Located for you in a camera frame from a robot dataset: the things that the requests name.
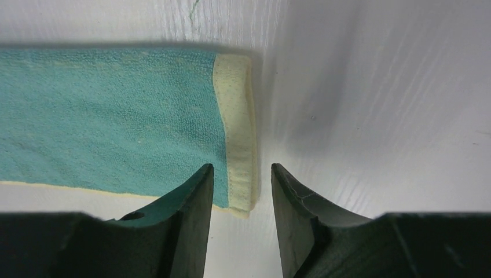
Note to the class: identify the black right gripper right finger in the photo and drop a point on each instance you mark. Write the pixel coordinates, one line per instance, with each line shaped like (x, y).
(318, 238)

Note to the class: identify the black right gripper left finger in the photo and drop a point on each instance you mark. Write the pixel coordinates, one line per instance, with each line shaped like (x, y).
(166, 238)

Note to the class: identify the pale yellow teal towel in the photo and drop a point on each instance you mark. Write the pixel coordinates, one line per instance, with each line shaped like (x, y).
(136, 121)

